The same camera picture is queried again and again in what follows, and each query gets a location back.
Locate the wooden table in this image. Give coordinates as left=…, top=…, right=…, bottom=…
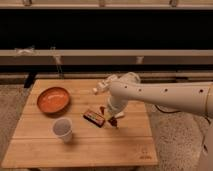
left=2, top=79, right=158, bottom=168

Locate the white plastic bottle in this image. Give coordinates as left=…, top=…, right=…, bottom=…
left=92, top=74, right=118, bottom=94

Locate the orange ceramic bowl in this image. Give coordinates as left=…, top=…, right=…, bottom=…
left=37, top=87, right=70, bottom=114

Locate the red pepper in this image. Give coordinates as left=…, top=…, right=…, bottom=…
left=108, top=117, right=118, bottom=128

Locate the brown chocolate bar package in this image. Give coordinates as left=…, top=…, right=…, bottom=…
left=83, top=110, right=105, bottom=127

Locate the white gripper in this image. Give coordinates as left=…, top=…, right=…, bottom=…
left=100, top=97, right=128, bottom=119

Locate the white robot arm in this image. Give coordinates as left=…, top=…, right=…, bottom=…
left=97, top=72, right=213, bottom=171

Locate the black cable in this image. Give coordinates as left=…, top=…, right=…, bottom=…
left=153, top=104, right=176, bottom=114

